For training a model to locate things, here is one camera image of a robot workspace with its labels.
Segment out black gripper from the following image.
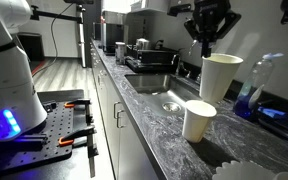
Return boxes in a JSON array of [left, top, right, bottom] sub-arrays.
[[184, 0, 241, 58]]

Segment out white paper cup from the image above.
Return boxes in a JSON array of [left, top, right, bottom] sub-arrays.
[[199, 53, 243, 103], [182, 100, 217, 143]]

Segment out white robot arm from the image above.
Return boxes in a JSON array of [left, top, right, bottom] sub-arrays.
[[0, 0, 241, 142]]

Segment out standing white paper cup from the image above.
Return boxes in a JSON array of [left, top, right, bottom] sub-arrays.
[[182, 100, 217, 143]]

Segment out chrome gooseneck faucet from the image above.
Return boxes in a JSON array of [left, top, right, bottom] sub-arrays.
[[187, 39, 202, 84]]

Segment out steel kitchen sink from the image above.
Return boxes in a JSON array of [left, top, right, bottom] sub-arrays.
[[126, 74, 200, 116]]

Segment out blue dish soap bottle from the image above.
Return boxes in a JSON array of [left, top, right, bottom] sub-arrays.
[[233, 53, 283, 119]]

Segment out silver kettle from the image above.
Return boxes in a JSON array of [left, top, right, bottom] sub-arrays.
[[136, 38, 150, 50]]

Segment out black dish drying rack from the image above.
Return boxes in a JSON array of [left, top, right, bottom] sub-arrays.
[[126, 45, 179, 73]]

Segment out steel canister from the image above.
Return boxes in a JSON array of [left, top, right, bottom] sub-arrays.
[[115, 42, 125, 65]]

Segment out black coffee machine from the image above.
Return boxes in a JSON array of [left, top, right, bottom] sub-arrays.
[[101, 10, 128, 55]]

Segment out white paper coffee filters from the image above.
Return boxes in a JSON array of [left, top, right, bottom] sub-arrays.
[[212, 161, 275, 180]]

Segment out white cabinet front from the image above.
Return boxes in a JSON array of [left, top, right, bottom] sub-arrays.
[[91, 42, 158, 180]]

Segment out orange black clamp far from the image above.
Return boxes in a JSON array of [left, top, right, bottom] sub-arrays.
[[63, 98, 95, 126]]

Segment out orange black clamp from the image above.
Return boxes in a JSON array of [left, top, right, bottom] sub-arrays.
[[58, 125, 98, 178], [63, 98, 95, 126]]

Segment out orange black clamp near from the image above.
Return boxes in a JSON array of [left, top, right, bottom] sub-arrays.
[[58, 125, 98, 178]]

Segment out black trash bin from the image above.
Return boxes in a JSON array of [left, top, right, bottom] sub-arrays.
[[18, 32, 44, 61]]

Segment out black perforated mounting board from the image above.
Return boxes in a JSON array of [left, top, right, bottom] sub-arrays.
[[0, 99, 93, 175]]

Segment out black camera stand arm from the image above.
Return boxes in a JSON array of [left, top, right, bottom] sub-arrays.
[[30, 0, 94, 24]]

